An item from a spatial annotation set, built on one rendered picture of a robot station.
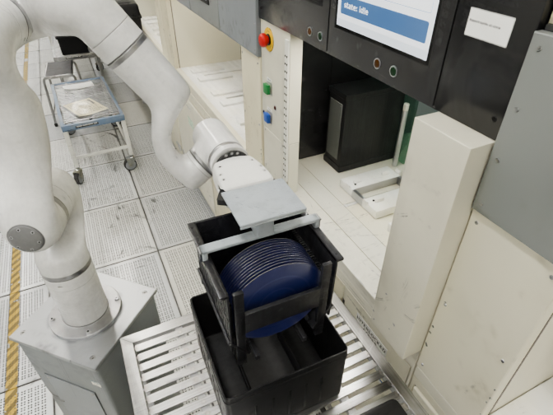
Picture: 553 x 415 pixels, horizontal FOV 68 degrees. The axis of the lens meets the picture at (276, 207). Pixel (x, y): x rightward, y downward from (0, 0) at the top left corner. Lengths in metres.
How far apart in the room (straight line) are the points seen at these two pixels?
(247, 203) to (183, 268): 1.74
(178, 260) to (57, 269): 1.43
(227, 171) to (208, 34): 2.02
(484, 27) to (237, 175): 0.45
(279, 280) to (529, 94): 0.47
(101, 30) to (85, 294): 0.66
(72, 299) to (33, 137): 0.44
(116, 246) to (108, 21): 2.00
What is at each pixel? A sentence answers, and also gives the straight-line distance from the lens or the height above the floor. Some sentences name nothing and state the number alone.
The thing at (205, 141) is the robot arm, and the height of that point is 1.28.
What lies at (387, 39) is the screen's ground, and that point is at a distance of 0.84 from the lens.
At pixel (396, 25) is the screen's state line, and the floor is 1.51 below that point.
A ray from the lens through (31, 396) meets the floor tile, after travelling 2.18.
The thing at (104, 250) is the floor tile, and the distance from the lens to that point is 2.68.
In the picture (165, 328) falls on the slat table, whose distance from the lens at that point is 1.19.
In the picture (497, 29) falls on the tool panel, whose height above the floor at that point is 1.55.
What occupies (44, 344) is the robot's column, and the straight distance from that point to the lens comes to 1.27.
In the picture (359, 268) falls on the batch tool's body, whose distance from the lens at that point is 1.17.
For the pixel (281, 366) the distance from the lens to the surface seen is 1.08.
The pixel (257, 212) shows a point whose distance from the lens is 0.68.
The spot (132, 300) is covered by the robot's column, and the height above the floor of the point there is 0.76.
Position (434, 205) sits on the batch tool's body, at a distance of 0.73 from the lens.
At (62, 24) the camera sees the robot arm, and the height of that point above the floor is 1.52.
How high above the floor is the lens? 1.69
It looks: 37 degrees down
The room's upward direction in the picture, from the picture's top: straight up
